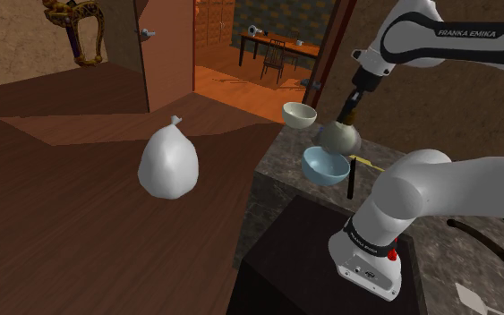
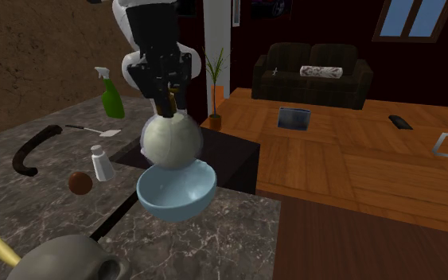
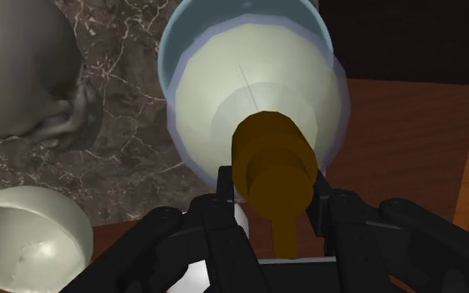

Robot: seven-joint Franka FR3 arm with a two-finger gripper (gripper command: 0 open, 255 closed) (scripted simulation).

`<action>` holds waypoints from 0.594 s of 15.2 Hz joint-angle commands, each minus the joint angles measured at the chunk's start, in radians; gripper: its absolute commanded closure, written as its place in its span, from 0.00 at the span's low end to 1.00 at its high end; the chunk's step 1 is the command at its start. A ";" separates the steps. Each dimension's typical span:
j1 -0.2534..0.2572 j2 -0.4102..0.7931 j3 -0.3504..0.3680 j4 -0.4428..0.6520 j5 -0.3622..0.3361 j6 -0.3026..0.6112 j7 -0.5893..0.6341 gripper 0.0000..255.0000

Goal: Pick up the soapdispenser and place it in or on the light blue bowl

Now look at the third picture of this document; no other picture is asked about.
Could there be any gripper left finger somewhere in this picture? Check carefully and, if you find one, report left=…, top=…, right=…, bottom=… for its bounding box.
left=60, top=166, right=272, bottom=293

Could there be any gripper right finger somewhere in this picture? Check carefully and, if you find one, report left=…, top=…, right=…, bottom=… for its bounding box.
left=306, top=169, right=469, bottom=293

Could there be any light blue bowl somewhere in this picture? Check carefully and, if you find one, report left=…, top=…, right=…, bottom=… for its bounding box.
left=157, top=0, right=335, bottom=102

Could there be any white bowl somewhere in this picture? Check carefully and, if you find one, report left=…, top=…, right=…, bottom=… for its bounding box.
left=0, top=185, right=94, bottom=293

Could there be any grey rounded jug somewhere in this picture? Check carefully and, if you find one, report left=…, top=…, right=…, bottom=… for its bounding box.
left=0, top=0, right=104, bottom=154

